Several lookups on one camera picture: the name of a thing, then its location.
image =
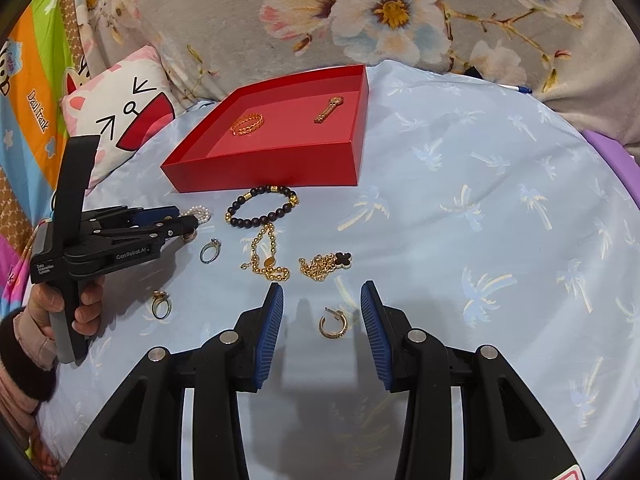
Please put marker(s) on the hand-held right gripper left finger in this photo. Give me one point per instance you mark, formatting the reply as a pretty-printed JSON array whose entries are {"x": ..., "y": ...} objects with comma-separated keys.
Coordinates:
[{"x": 270, "y": 335}]

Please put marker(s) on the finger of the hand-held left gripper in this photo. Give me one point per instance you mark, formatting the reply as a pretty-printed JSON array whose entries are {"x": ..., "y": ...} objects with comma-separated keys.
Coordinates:
[
  {"x": 155, "y": 214},
  {"x": 170, "y": 230}
]

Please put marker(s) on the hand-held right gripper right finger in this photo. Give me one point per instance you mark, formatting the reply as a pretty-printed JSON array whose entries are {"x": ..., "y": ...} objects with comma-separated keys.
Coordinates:
[{"x": 375, "y": 335}]

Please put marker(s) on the gold hoop earring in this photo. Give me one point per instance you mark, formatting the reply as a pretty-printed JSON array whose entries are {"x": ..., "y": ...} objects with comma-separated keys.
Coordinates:
[{"x": 331, "y": 324}]

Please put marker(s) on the pearl strand with charm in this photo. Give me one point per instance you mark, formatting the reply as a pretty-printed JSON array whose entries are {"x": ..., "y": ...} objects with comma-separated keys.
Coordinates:
[{"x": 267, "y": 267}]

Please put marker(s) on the red cardboard box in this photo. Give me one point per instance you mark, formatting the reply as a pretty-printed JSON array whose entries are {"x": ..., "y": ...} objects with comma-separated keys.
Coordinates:
[{"x": 280, "y": 150}]

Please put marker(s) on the person's left forearm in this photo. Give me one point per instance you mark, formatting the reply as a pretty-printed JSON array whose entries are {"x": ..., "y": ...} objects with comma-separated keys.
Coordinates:
[{"x": 22, "y": 370}]

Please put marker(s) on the person's left hand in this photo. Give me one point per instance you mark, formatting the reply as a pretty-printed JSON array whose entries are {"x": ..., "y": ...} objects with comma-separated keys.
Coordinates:
[{"x": 90, "y": 305}]

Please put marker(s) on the white cat face pillow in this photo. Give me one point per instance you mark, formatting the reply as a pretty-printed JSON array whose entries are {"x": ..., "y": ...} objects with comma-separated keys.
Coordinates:
[{"x": 120, "y": 110}]

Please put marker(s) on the colourful cartoon bedsheet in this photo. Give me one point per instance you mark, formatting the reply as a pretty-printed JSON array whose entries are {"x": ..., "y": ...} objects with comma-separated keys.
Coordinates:
[{"x": 35, "y": 110}]

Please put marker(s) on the light blue palm-print sheet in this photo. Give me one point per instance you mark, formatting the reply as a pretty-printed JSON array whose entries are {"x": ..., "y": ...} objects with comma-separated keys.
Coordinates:
[{"x": 475, "y": 210}]

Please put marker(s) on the gold wristwatch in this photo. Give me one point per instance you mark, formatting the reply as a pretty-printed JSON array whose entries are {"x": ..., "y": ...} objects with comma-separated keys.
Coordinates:
[{"x": 329, "y": 109}]

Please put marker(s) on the grey floral blanket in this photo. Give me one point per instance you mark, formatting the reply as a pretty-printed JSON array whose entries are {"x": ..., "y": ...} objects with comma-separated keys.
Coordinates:
[{"x": 350, "y": 10}]

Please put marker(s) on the blue pen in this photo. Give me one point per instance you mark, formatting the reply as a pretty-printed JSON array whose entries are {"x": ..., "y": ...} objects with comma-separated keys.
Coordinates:
[{"x": 517, "y": 89}]

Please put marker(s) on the purple cloth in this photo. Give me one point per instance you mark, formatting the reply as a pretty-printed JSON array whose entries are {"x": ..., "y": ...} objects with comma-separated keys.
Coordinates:
[{"x": 610, "y": 142}]

